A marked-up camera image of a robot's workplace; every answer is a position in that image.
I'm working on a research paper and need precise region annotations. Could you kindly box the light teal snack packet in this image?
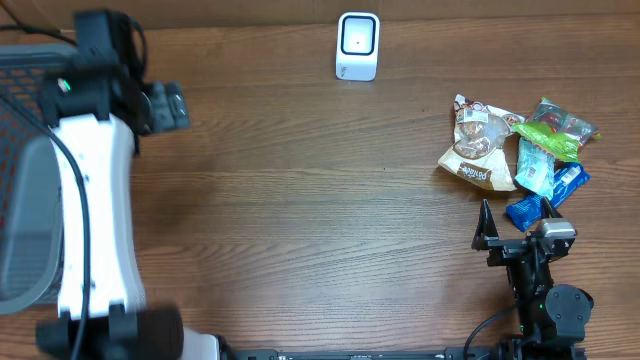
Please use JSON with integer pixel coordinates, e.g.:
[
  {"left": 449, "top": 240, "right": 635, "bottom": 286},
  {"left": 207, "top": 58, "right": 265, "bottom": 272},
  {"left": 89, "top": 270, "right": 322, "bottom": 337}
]
[{"left": 515, "top": 137, "right": 555, "bottom": 200}]

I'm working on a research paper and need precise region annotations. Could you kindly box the blue snack bar wrapper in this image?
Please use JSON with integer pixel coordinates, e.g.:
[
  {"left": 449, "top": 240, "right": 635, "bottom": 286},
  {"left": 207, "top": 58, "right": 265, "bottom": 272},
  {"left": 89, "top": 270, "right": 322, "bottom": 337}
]
[{"left": 504, "top": 161, "right": 592, "bottom": 233}]

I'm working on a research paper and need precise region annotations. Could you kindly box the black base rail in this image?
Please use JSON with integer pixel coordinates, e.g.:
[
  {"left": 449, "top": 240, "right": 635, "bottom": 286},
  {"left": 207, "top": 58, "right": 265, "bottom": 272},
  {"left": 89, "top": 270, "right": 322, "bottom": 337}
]
[{"left": 219, "top": 347, "right": 587, "bottom": 360}]

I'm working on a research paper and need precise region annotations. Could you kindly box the white barcode scanner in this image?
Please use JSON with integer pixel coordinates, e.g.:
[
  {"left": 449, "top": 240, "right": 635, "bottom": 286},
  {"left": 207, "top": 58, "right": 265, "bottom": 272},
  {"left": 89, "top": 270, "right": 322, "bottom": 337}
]
[{"left": 335, "top": 11, "right": 380, "bottom": 82}]

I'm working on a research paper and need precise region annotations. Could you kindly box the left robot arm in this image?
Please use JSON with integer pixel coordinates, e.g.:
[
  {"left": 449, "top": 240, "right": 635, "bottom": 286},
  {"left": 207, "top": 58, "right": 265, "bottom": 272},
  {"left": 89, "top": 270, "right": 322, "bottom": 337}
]
[{"left": 36, "top": 10, "right": 221, "bottom": 360}]

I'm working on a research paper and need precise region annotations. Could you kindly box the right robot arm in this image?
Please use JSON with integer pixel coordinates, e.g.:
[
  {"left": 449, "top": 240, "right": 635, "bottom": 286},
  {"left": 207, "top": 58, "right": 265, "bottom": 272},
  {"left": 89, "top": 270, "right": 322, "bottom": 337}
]
[{"left": 463, "top": 199, "right": 594, "bottom": 360}]

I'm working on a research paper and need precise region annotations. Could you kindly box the beige brown snack packet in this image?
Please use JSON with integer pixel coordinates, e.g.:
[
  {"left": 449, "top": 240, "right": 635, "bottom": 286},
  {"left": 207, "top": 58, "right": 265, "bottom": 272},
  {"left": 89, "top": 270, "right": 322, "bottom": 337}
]
[{"left": 438, "top": 94, "right": 526, "bottom": 192}]

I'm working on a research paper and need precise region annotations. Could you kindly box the grey plastic mesh basket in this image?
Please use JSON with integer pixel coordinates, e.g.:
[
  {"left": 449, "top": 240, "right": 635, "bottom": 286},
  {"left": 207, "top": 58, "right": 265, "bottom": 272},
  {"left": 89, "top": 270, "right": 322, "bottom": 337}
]
[{"left": 1, "top": 44, "right": 75, "bottom": 315}]

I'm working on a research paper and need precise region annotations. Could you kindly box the green snack packet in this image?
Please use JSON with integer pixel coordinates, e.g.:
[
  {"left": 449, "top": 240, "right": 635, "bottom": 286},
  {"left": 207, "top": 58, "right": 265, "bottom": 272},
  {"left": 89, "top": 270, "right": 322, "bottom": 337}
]
[{"left": 512, "top": 97, "right": 600, "bottom": 163}]

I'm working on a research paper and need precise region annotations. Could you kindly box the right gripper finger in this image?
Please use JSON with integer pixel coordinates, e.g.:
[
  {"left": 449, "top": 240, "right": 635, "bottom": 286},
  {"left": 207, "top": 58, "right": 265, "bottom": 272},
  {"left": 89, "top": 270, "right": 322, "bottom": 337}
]
[
  {"left": 541, "top": 197, "right": 562, "bottom": 219},
  {"left": 472, "top": 199, "right": 499, "bottom": 243}
]

